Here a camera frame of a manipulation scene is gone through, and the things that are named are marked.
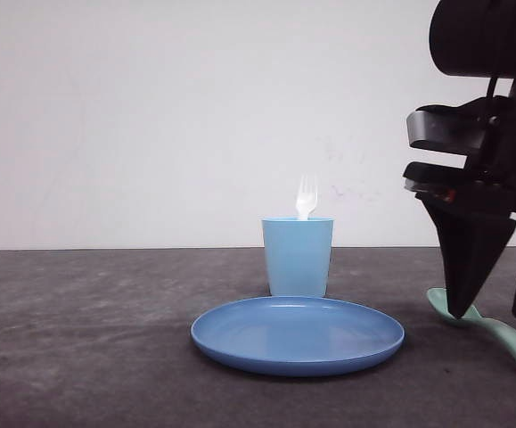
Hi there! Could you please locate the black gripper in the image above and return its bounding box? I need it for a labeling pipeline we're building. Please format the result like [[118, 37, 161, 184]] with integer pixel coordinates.
[[404, 89, 516, 319]]

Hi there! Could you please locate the mint green plastic spoon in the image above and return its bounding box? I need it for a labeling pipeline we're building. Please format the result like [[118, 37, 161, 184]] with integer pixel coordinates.
[[426, 287, 516, 362]]

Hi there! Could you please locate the light blue plastic cup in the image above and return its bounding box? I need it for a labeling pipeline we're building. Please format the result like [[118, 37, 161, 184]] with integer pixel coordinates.
[[262, 217, 333, 297]]

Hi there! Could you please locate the white plastic fork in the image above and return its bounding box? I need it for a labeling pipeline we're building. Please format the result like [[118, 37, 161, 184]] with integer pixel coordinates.
[[295, 175, 318, 221]]

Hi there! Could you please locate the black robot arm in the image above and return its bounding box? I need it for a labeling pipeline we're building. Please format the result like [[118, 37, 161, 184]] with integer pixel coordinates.
[[404, 0, 516, 318]]

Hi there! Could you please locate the blue plastic plate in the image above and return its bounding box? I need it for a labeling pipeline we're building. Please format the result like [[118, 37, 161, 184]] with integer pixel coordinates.
[[191, 297, 405, 377]]

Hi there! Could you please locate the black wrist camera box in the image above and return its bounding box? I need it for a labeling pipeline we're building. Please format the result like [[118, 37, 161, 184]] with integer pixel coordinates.
[[406, 106, 501, 156]]

